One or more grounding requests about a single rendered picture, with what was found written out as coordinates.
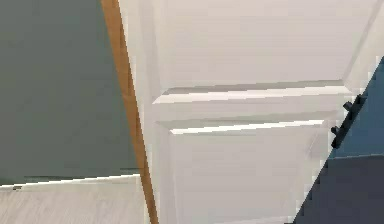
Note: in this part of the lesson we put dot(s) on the white panelled room door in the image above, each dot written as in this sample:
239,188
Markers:
240,160

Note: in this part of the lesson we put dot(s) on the brown wooden door frame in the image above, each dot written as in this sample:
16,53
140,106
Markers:
128,90

